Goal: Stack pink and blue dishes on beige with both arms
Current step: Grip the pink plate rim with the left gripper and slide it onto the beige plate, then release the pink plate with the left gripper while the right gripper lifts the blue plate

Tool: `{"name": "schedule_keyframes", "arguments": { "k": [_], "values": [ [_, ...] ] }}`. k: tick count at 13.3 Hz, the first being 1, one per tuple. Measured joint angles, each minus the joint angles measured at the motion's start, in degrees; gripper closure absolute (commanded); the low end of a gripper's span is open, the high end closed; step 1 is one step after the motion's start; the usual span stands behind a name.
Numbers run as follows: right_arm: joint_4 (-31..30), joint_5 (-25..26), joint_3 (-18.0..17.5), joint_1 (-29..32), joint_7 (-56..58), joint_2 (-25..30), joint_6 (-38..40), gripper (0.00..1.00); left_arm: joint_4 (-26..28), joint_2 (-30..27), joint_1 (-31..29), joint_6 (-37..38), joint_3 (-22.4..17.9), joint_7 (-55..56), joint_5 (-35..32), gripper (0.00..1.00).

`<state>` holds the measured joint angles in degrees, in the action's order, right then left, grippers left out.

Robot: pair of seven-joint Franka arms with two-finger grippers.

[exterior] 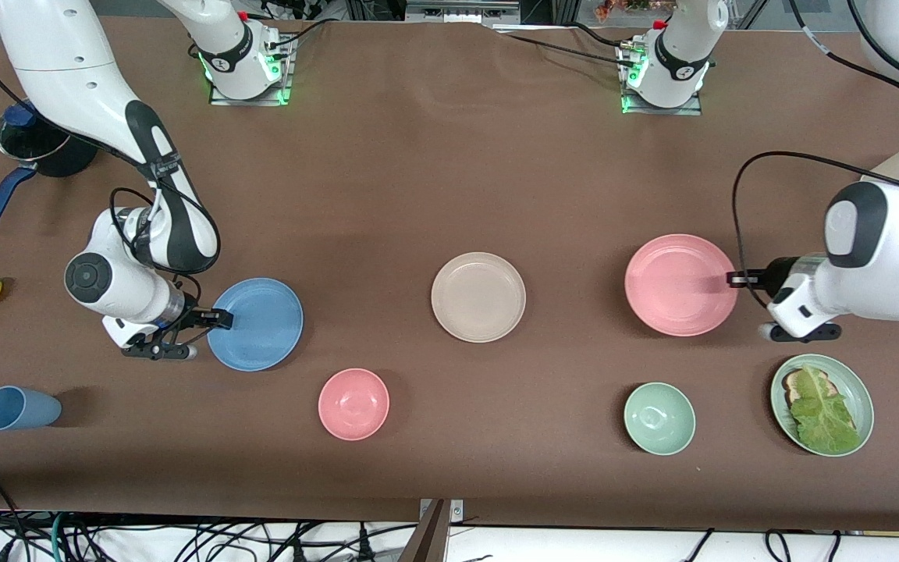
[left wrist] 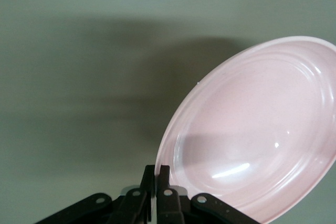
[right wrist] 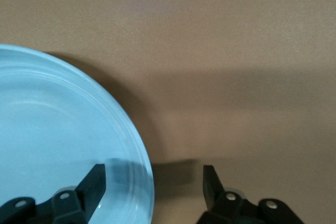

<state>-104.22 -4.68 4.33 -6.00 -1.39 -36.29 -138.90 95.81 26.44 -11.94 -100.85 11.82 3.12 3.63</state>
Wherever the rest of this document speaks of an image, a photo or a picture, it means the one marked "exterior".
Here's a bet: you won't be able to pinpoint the blue plate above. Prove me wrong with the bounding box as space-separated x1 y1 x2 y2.
208 278 304 372

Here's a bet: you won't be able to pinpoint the pink plate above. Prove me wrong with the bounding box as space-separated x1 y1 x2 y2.
624 234 739 338

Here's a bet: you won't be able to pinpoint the toasted bread slice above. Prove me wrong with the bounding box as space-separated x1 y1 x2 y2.
782 368 858 432

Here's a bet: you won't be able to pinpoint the green lettuce leaf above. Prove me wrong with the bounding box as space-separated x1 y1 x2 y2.
789 365 862 455

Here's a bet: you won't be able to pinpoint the green plate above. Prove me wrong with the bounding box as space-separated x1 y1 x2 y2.
769 354 875 457

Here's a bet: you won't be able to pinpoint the pink bowl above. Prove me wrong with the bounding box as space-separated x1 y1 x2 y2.
318 368 390 442

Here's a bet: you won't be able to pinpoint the green bowl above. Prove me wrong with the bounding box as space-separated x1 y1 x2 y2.
624 382 696 456

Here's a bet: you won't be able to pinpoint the blue cup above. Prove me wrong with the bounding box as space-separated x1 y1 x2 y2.
0 386 62 432

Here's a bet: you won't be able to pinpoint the glass lid with blue knob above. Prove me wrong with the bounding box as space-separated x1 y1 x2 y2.
0 101 72 162

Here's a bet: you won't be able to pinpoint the beige plate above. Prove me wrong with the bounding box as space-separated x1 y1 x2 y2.
431 251 527 343

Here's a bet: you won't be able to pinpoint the brown table cover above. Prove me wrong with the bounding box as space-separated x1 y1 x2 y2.
0 14 899 533

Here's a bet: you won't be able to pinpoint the orange artificial flowers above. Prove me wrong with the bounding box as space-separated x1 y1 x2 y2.
594 0 657 20

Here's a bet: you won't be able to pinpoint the white power strip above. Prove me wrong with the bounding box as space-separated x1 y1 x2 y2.
258 0 318 20

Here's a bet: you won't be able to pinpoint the grey metal box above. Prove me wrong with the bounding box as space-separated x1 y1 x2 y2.
405 0 522 28

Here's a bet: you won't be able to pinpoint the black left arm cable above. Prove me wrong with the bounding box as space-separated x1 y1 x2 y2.
732 0 899 286

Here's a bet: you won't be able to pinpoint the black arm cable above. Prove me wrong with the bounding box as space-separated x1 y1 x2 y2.
732 0 899 286
0 0 220 344

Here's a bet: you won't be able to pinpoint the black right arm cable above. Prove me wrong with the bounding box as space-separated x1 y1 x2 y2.
0 0 220 344

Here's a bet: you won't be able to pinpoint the black pot with blue handle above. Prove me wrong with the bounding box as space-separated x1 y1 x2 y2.
0 100 99 231

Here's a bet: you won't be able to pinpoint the black left base cable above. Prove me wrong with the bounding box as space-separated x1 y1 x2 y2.
496 22 641 69

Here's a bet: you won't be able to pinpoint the black base cable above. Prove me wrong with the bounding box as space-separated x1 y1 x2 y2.
266 17 337 62
496 22 641 69

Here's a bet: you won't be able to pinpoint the black right base cable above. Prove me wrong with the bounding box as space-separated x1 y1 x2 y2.
266 17 337 62

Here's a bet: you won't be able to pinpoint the small metal table bracket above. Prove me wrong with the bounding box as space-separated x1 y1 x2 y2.
418 498 464 522

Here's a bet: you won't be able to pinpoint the grey metal post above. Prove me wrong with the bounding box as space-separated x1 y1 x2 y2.
399 500 450 562

